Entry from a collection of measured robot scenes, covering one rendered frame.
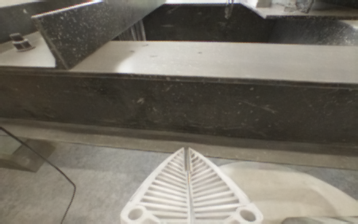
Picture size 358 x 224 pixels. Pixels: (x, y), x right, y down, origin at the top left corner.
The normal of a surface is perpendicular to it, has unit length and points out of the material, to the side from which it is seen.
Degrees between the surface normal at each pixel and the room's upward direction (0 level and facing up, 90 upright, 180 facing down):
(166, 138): 0
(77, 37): 90
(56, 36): 90
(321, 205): 73
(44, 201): 0
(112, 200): 0
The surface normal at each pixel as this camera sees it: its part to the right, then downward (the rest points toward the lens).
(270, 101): -0.11, 0.71
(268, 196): -0.03, 0.40
